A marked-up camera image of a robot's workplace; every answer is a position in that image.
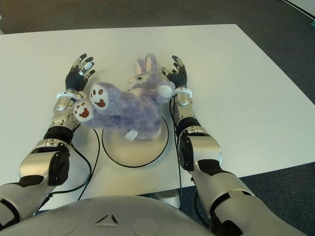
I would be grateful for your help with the white furniture edge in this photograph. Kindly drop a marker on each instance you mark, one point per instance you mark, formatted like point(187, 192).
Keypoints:
point(302, 6)

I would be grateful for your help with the purple plush bunny doll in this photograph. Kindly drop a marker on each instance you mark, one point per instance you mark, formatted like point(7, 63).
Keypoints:
point(133, 113)

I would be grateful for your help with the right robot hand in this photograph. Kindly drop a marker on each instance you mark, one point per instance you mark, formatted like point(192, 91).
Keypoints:
point(180, 77)

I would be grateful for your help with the white plate with black rim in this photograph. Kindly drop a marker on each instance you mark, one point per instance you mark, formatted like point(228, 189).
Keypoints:
point(135, 152)

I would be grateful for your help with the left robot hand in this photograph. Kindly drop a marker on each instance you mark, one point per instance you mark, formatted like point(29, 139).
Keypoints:
point(75, 79)

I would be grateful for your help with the grey pedestal under table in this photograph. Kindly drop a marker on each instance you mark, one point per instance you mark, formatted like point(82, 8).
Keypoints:
point(167, 196)

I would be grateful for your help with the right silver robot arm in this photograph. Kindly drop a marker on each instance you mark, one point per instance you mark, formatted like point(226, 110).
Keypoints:
point(216, 167)

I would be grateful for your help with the silver robot torso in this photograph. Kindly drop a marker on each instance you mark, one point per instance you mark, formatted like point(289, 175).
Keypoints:
point(105, 218)

